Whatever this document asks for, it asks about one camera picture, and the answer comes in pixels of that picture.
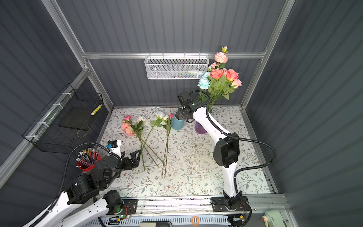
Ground teal cylindrical vase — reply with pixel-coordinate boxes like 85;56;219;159
171;112;185;131

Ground purple ribbed glass vase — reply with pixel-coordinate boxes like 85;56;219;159
194;122;207;135

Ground white blue carnation stem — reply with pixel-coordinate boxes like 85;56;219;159
198;72;210;102

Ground coral pink rose stem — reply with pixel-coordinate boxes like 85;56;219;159
208;69;228;107

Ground light pink rose stem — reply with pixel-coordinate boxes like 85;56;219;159
231;79;242;89

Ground deep pink rose stem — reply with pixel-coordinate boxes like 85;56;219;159
226;69;239;91

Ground pink carnation flower stem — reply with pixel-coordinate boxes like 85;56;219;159
208;46;228;72

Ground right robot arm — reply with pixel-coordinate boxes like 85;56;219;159
177;90;277;211

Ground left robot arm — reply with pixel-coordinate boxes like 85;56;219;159
26;150;141;227

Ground white and magenta rosebud stems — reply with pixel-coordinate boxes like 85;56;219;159
162;113;174;177

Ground pink double carnation stem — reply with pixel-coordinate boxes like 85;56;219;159
122;119;146;170

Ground small pink bud stem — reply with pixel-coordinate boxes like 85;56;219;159
122;115;143;136

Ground red pen cup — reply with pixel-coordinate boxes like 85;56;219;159
76;148;102;172

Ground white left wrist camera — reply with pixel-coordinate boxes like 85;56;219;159
106;140;122;157

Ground white wire wall basket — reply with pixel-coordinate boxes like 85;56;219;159
144;55;209;80

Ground black wire wall basket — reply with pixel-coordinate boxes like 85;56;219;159
23;87;104;154

